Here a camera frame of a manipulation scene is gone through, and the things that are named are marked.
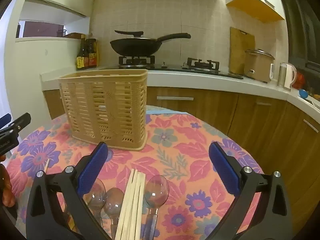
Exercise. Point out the white electric kettle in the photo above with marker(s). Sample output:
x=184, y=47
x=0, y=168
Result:
x=286, y=76

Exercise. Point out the brown wooden tray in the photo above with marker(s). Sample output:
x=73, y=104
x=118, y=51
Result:
x=73, y=35

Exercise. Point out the wooden cutting board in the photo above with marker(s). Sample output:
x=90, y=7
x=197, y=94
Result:
x=240, y=50

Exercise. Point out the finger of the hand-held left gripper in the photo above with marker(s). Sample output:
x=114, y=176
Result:
x=21, y=121
x=5, y=119

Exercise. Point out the wooden base cabinets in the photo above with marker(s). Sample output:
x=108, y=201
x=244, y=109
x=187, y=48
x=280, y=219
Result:
x=250, y=120

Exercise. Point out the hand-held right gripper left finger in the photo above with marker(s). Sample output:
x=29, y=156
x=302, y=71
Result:
x=92, y=170

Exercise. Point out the black wok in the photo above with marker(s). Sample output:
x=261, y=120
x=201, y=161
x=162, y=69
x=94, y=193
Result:
x=132, y=46

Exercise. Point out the floral tablecloth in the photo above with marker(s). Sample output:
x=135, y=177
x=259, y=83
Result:
x=180, y=155

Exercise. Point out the black gas stove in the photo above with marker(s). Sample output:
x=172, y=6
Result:
x=175, y=67

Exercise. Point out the beige rice cooker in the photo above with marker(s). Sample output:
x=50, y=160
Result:
x=257, y=65

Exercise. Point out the black wok lid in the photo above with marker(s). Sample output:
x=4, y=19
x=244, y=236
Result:
x=128, y=33

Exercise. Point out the dark window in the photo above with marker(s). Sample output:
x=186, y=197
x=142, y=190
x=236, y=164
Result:
x=302, y=25

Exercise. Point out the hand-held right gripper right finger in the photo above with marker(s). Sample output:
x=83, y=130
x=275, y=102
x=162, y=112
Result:
x=225, y=170

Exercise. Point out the blue round object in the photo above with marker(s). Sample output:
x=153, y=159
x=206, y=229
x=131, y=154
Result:
x=303, y=93

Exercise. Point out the clear plastic spoon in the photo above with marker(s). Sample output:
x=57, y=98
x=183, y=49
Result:
x=113, y=201
x=157, y=190
x=96, y=192

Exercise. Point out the white kitchen countertop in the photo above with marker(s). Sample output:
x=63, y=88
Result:
x=262, y=87

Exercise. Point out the beige plastic slotted basket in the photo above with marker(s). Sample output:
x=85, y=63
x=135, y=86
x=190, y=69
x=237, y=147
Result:
x=105, y=105

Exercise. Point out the red round object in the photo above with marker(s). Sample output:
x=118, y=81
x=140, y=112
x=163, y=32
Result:
x=300, y=80

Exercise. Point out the person's left hand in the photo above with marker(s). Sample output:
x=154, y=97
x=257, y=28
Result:
x=6, y=187

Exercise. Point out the yellow wall cabinet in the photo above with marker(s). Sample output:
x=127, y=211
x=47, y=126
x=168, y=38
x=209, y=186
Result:
x=255, y=7

